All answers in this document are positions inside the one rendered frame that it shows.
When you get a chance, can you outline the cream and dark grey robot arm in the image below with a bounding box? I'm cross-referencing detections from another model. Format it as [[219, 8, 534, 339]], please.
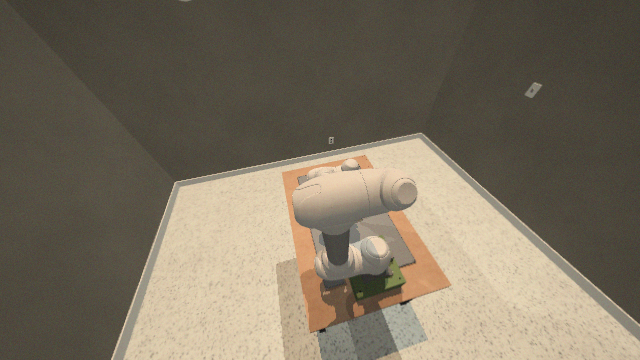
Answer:
[[292, 159, 418, 284]]

